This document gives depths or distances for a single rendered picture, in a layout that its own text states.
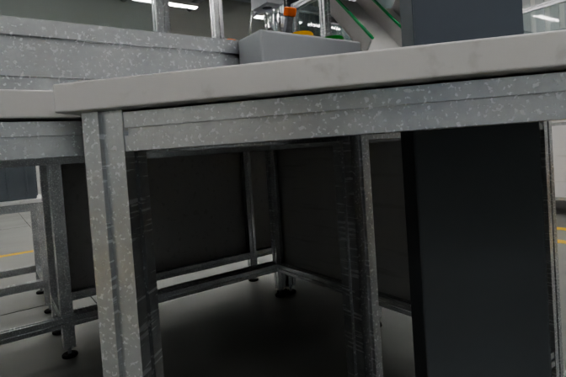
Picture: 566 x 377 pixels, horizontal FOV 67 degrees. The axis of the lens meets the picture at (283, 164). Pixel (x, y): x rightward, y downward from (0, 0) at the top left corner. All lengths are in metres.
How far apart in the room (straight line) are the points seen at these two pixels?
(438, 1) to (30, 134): 0.53
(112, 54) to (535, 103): 0.50
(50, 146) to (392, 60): 0.37
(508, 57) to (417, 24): 0.25
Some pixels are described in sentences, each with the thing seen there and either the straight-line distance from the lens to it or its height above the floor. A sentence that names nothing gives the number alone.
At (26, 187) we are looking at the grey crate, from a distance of 2.63.
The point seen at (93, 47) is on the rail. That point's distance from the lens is 0.63.
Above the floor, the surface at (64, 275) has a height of 0.34.
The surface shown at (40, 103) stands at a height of 0.85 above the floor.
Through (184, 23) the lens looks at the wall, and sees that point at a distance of 12.85.
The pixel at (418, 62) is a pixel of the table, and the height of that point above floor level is 0.84.
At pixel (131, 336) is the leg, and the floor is 0.60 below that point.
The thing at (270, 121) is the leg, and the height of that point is 0.81.
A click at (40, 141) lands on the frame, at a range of 0.54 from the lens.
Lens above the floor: 0.78
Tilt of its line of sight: 2 degrees down
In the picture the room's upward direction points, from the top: 4 degrees counter-clockwise
